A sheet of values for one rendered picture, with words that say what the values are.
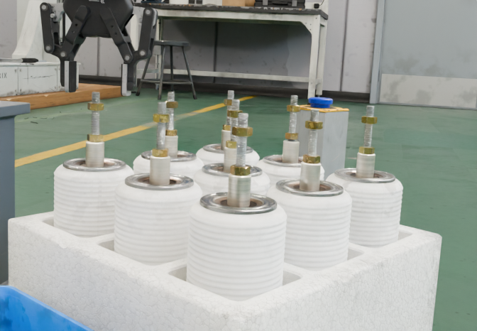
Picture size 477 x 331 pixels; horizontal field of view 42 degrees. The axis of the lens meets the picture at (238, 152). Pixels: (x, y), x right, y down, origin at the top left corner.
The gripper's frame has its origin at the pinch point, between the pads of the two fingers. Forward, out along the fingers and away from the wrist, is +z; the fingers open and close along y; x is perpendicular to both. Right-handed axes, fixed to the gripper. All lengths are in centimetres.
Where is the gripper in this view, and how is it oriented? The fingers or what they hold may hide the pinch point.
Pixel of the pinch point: (98, 82)
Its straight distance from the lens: 76.9
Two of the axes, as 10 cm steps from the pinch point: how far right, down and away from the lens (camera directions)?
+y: -9.9, -0.7, 0.9
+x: -1.0, 1.5, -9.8
